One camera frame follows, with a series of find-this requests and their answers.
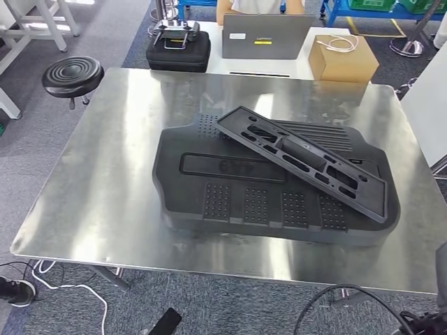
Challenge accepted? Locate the cardboard box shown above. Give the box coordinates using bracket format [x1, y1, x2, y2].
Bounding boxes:
[308, 34, 380, 84]

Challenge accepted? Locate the black robot body plate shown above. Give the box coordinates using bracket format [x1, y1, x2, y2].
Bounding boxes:
[148, 307, 183, 335]

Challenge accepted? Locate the black floor cable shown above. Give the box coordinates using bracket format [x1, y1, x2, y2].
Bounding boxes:
[0, 260, 67, 304]

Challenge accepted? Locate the grey floor cable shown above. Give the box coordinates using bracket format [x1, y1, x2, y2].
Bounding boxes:
[394, 76, 418, 96]

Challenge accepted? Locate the white cable coil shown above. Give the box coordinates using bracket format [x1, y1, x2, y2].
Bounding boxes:
[316, 34, 359, 53]

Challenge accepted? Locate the black carrying case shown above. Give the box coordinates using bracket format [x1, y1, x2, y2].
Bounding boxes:
[146, 29, 211, 73]

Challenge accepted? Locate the white cabinet panel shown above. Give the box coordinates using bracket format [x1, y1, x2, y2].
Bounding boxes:
[400, 41, 447, 168]

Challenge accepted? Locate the blue metal rack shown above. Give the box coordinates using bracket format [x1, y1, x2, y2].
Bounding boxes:
[177, 0, 217, 20]
[319, 0, 447, 28]

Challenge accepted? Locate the chrome stanchion base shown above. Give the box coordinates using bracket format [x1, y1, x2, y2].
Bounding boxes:
[389, 0, 441, 59]

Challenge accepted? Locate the black plastic engine cover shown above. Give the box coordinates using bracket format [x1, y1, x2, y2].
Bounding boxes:
[153, 113, 401, 247]

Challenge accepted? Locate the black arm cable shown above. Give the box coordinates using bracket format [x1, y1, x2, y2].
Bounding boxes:
[293, 284, 447, 335]

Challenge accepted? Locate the white table frame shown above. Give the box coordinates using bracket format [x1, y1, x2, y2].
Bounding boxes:
[0, 0, 80, 120]

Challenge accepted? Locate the white floor cable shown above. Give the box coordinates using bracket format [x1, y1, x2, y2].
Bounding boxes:
[31, 260, 108, 335]

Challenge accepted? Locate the black ribbed round stool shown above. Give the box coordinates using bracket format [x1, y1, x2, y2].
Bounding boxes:
[42, 56, 105, 111]

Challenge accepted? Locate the chrome stool base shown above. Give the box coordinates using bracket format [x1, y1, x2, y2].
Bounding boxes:
[148, 0, 179, 36]

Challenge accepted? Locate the grey drone remote controller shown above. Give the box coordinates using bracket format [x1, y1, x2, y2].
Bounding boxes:
[153, 19, 201, 50]

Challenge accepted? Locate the steel table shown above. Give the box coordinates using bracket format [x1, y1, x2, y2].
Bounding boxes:
[431, 154, 447, 181]

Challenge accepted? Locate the steel workbench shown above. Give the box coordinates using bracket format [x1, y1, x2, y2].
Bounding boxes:
[10, 68, 447, 308]

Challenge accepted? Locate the black plastic license plate bracket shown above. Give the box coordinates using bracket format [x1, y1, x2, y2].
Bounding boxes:
[214, 105, 389, 224]

